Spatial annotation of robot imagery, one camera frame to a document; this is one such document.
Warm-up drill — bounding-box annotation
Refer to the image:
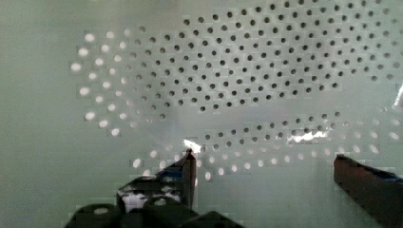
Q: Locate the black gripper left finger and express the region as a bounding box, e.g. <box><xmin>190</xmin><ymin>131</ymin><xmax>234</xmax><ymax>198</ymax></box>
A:
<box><xmin>116</xmin><ymin>149</ymin><xmax>196</xmax><ymax>213</ymax></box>

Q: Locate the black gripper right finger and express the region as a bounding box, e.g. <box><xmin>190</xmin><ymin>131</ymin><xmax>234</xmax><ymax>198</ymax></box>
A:
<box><xmin>334</xmin><ymin>154</ymin><xmax>403</xmax><ymax>228</ymax></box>

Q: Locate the mint green oval strainer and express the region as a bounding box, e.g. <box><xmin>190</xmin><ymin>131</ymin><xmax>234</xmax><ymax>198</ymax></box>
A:
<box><xmin>1</xmin><ymin>0</ymin><xmax>402</xmax><ymax>228</ymax></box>

